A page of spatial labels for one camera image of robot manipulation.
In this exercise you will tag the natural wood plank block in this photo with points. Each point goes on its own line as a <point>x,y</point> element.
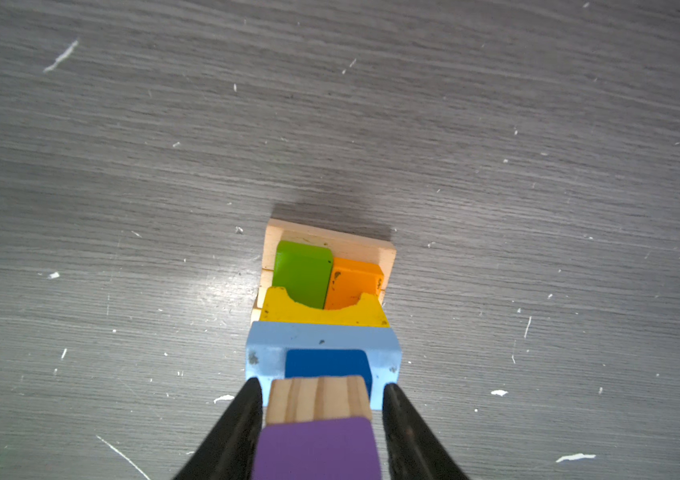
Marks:
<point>255,314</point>

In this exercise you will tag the purple wood block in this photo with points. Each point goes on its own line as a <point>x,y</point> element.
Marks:
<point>330,449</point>

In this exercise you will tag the yellow wood arch block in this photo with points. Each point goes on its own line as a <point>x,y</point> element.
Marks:
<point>281,308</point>

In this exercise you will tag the green wood block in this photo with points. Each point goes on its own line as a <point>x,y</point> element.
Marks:
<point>304,271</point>

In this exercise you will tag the blue wood cube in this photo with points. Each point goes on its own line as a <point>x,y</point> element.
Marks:
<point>304,363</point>

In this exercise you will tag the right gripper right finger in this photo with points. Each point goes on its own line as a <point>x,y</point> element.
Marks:
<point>414,452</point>

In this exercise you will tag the natural wood rectangular block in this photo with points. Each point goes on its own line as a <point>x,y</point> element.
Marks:
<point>343,245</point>

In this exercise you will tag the orange wood block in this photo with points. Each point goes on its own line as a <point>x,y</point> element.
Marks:
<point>349,280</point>

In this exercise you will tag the light blue wood block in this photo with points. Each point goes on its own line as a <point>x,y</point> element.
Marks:
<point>268,343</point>

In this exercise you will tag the small natural wood cube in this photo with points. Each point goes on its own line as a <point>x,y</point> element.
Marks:
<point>310,399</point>

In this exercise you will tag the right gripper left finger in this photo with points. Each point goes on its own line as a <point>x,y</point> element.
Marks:
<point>228,451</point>

